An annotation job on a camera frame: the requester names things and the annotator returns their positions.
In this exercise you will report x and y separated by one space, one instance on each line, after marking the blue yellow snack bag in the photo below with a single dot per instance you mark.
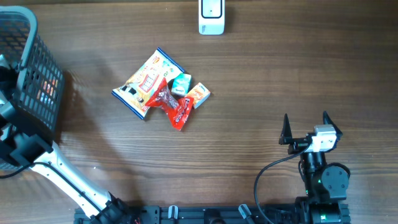
140 87

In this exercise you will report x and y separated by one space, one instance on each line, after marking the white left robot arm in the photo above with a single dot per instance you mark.
98 204

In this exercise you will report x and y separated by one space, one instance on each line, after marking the small orange box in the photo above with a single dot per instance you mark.
199 93

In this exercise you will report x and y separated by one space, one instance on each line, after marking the grey plastic shopping basket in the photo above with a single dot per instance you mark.
32 86

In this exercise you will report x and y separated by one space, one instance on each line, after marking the small teal box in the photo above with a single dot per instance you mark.
181 84

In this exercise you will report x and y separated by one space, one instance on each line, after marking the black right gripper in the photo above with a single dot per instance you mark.
298 144

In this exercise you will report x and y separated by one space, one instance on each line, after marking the red candy bag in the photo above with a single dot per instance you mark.
176 110

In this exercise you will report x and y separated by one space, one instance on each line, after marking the white barcode scanner box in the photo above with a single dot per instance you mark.
211 17

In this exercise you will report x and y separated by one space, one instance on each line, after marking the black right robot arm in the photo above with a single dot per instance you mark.
325 183

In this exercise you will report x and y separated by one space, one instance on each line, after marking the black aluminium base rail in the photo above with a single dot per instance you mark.
282 213

